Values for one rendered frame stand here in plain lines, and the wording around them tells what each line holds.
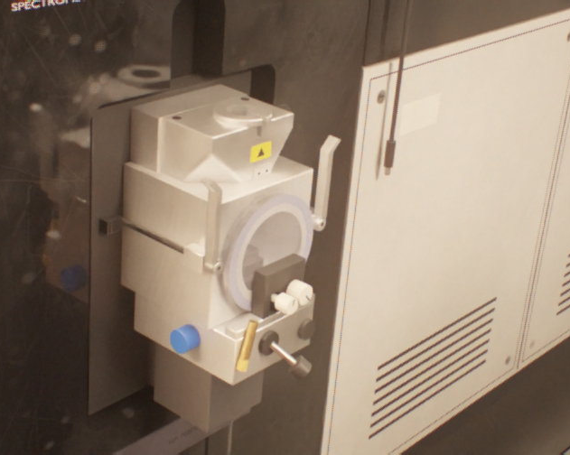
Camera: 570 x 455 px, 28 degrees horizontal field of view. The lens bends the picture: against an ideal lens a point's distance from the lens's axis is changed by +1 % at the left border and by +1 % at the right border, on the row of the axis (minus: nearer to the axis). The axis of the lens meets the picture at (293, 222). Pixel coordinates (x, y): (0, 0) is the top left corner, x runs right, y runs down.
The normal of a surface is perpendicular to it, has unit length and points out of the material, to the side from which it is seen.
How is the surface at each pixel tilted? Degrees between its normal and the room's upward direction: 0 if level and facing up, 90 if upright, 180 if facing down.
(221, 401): 90
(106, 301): 90
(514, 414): 0
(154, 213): 90
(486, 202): 90
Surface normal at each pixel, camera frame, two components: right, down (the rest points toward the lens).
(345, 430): 0.76, 0.33
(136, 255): -0.65, 0.26
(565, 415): 0.08, -0.91
